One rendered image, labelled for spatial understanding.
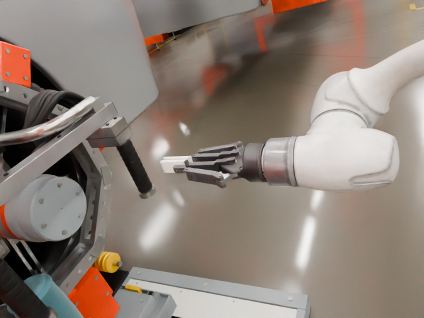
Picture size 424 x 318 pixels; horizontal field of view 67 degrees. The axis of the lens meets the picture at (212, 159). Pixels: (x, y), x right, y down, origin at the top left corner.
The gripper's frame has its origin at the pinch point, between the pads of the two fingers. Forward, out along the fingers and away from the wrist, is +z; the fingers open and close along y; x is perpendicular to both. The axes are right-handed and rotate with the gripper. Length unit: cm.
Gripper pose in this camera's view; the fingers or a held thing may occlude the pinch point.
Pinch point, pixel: (177, 164)
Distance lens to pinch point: 69.8
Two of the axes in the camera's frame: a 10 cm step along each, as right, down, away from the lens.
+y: 3.6, -5.7, 7.4
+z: -8.9, 0.3, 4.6
